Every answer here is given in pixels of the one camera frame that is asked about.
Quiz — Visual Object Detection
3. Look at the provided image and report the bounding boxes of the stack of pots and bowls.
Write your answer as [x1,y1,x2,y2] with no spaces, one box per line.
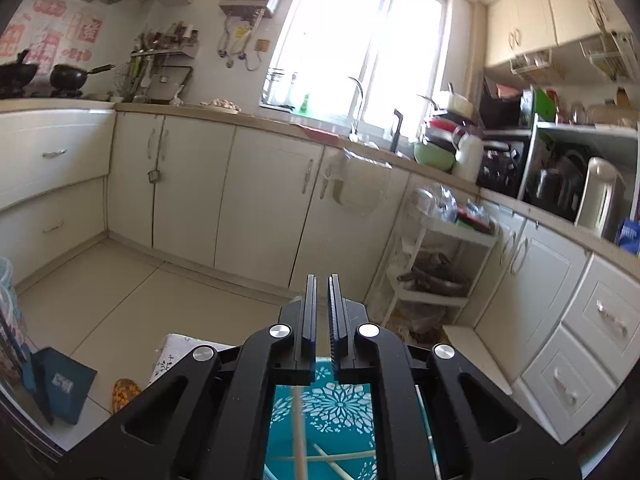
[424,82,474,144]

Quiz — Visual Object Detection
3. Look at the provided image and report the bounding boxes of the white drawer cabinet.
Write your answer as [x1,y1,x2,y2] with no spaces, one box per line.
[0,109,117,283]

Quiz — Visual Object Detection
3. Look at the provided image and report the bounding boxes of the dark bag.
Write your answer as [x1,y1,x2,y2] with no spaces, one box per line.
[479,77,524,131]

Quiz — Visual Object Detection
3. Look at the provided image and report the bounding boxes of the clear hanging plastic bag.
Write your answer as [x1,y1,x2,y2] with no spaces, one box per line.
[331,147,394,219]

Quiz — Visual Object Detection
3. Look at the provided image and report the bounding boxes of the white panelled base cabinet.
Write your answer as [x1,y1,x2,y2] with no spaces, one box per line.
[472,200,640,443]

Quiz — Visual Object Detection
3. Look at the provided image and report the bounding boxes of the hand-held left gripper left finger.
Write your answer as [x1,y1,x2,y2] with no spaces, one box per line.
[55,274,318,480]

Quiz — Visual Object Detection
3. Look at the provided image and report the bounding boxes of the blue carton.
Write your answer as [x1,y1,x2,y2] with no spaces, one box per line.
[617,217,640,257]

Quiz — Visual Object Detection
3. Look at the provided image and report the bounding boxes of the water heater hoses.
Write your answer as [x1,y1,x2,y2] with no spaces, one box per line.
[216,15,264,72]

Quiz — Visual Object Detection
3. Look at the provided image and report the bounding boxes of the green box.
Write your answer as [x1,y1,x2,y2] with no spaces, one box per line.
[531,87,559,124]

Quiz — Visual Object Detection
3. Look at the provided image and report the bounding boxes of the orange patterned slipper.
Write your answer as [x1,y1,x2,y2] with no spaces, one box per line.
[110,378,140,414]

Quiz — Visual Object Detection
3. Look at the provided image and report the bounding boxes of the black countertop oven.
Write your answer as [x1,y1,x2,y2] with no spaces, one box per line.
[477,137,532,199]

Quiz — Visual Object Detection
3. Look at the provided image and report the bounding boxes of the plate of garlic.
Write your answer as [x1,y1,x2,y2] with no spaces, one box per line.
[200,97,244,112]

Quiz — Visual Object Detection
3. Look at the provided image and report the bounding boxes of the cream base cabinet run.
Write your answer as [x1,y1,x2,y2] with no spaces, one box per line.
[107,110,481,311]

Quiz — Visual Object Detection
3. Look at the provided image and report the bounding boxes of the white floral tablecloth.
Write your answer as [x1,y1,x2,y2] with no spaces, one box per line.
[147,334,236,386]

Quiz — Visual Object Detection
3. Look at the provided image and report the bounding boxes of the black faucet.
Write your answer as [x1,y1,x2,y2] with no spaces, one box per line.
[389,108,404,154]

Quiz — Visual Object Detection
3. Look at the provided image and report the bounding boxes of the cream wall cabinet with baskets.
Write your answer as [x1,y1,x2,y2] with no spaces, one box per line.
[485,0,631,68]

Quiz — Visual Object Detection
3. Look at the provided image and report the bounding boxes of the kitchen window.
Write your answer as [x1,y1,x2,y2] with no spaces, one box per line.
[259,0,453,136]

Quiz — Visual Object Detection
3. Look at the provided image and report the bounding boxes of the small wire basket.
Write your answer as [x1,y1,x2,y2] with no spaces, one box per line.
[509,49,554,74]

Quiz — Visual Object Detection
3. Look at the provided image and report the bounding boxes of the pale wooden chopstick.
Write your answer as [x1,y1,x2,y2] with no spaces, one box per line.
[292,385,307,480]
[312,441,353,480]

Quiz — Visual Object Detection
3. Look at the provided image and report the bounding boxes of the black wok with long handle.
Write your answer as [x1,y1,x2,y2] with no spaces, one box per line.
[49,62,117,98]

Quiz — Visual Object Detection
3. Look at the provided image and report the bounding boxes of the grey pot with handle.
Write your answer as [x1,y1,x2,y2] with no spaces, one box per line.
[396,255,472,297]

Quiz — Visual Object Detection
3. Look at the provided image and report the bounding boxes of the windowsill wire rack with bottles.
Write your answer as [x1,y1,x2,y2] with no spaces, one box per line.
[264,67,299,109]

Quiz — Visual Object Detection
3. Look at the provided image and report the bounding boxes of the white electric thermo pot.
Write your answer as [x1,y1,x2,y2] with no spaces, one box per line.
[574,156,627,239]

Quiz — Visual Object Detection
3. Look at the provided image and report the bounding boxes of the white countertop shelf rack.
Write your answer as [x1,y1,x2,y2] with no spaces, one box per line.
[481,110,640,213]

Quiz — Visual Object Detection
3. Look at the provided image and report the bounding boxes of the blue book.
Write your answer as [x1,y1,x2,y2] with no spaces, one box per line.
[21,346,99,427]

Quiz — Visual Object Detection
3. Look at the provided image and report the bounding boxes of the large wire basket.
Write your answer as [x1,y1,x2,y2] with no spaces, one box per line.
[581,31,637,82]

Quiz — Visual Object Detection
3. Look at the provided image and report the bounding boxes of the black wok with lid handle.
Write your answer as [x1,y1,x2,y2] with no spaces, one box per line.
[0,50,41,98]

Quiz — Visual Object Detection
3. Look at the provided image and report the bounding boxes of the red printed wall sticker sheet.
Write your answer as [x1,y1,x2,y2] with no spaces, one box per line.
[0,0,104,80]

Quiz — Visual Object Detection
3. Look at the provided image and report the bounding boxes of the red and black food pack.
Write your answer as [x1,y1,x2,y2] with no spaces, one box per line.
[455,200,499,234]

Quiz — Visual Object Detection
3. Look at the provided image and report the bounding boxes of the white thermos jug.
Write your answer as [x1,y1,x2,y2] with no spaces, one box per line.
[452,127,485,184]

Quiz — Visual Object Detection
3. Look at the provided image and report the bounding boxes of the trash bin with clear bag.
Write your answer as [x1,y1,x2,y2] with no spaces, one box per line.
[0,256,29,377]

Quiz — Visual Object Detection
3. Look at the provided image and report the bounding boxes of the wall utensil rack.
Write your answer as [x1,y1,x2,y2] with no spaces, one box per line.
[129,21,201,104]

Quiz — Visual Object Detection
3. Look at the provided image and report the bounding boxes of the white storage trolley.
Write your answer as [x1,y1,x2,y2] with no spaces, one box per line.
[367,187,501,347]

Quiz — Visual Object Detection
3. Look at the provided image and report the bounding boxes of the chrome gooseneck faucet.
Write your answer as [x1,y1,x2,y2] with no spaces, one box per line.
[346,76,367,142]

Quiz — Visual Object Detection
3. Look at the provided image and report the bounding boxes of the green bowl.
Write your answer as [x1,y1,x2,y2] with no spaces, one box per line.
[412,141,457,172]

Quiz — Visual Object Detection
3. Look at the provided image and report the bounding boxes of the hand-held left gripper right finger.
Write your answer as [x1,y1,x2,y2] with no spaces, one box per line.
[327,274,583,480]

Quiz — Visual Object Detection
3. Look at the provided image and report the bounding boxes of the dark door frame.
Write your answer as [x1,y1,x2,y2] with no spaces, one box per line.
[0,385,68,466]

